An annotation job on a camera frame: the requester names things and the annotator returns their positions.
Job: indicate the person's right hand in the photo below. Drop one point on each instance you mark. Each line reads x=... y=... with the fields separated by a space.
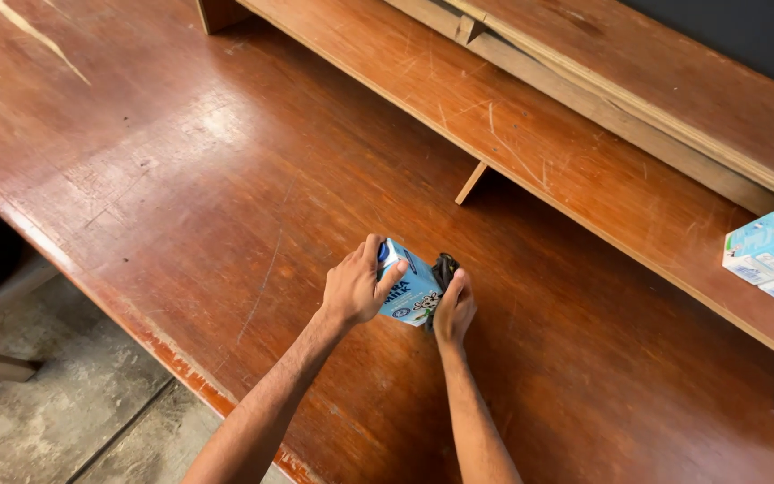
x=453 y=310

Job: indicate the person's left hand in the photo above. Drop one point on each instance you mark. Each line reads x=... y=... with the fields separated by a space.
x=353 y=288

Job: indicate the person's right fingers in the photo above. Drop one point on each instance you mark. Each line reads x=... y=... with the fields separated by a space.
x=461 y=285

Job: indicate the black cloth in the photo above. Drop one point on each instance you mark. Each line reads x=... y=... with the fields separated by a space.
x=443 y=270

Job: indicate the blue milk carton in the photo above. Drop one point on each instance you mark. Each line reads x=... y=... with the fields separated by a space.
x=412 y=289

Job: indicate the wooden shelf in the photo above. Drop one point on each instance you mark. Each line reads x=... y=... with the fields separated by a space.
x=562 y=121

